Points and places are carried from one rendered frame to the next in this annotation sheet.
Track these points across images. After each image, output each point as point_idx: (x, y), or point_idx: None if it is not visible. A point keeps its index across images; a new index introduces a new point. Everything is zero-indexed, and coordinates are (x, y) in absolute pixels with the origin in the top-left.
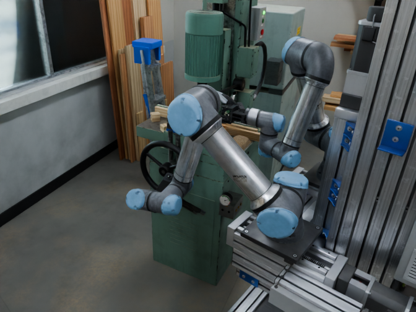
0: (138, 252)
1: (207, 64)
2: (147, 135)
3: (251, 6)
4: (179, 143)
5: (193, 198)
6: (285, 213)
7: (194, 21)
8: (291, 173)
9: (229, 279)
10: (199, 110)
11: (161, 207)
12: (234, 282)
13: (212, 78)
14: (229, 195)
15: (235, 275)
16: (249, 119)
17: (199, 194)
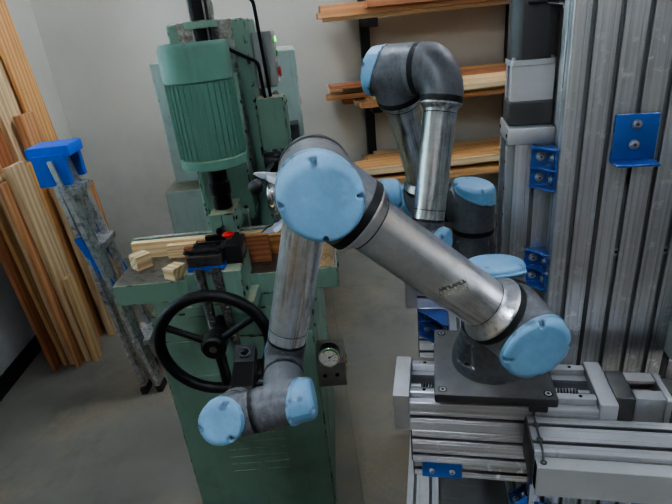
0: None
1: (225, 133)
2: (142, 298)
3: (259, 27)
4: (224, 286)
5: (262, 377)
6: (556, 321)
7: (182, 59)
8: (484, 257)
9: (349, 485)
10: (355, 173)
11: (288, 414)
12: (359, 486)
13: (238, 157)
14: (335, 346)
15: (354, 474)
16: None
17: None
